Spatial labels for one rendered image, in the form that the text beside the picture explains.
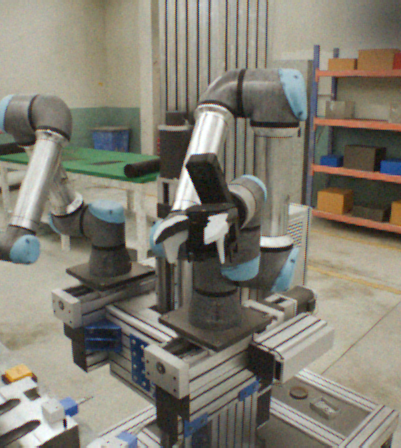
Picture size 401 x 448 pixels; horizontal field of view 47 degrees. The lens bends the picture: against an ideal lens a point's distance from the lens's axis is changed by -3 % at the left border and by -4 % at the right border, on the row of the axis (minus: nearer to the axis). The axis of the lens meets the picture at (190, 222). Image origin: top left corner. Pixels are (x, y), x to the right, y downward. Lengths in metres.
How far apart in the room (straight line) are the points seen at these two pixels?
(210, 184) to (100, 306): 0.95
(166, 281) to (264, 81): 0.73
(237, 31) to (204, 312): 0.78
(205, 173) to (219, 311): 0.60
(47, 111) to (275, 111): 0.61
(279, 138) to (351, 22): 5.27
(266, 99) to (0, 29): 7.37
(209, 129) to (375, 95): 5.14
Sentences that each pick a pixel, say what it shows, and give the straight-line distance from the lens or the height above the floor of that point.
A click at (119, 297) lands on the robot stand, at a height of 0.96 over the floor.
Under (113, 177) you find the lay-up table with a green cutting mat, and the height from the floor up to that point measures 0.88.
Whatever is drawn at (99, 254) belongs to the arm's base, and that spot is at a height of 1.11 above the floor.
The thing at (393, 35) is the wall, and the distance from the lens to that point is 6.11.
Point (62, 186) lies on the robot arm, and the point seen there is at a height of 1.34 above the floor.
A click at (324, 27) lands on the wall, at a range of 6.48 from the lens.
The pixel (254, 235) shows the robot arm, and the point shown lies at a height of 1.37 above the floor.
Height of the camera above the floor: 1.64
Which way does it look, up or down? 16 degrees down
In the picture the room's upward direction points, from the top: straight up
